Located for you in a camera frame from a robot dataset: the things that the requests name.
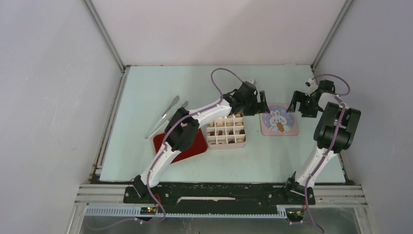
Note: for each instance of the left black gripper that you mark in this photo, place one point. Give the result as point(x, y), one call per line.
point(258, 107)

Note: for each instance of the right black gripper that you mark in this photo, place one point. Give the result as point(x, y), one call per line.
point(301, 97)

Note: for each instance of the silver metal box lid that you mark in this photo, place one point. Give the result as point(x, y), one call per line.
point(279, 122)

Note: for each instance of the white divided chocolate box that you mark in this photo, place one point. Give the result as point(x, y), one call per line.
point(226, 133)

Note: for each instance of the red plastic tray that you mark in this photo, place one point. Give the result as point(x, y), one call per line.
point(191, 149)

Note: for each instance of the silver metal tongs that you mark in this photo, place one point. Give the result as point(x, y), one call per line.
point(163, 116)

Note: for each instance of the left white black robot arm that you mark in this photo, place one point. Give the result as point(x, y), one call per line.
point(181, 131)

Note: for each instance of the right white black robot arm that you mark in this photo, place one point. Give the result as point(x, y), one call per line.
point(334, 132)

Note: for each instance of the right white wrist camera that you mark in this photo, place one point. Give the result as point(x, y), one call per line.
point(312, 84)

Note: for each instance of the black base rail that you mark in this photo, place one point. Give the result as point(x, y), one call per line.
point(220, 198)

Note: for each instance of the grey cable duct strip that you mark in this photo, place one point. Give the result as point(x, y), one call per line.
point(138, 212)

